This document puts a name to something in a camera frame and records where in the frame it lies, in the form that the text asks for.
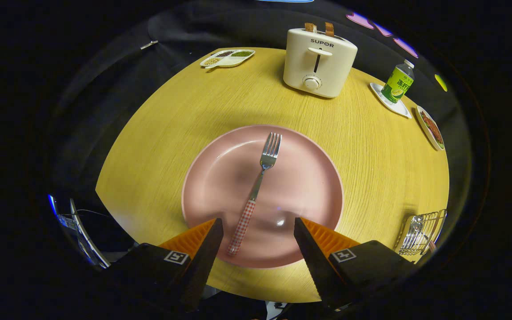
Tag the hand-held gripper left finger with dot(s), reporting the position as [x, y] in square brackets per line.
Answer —
[202, 262]

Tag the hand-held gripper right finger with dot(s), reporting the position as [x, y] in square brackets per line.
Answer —
[316, 266]

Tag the pink plate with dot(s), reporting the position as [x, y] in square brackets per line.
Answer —
[300, 186]

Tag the white plate with food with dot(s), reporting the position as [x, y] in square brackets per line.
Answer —
[426, 131]

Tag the white coaster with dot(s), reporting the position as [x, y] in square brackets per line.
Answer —
[399, 109]

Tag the brown meat piece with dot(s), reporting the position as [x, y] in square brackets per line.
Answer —
[432, 128]

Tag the green label drink bottle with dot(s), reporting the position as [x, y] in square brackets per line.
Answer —
[397, 84]

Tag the white toaster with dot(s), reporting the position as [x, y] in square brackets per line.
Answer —
[322, 66]

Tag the white divided condiment dish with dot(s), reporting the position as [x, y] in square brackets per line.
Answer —
[227, 60]

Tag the silver metal clip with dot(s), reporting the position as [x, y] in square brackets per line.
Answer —
[149, 44]

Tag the toast bread slice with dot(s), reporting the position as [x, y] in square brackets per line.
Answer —
[330, 29]
[310, 27]

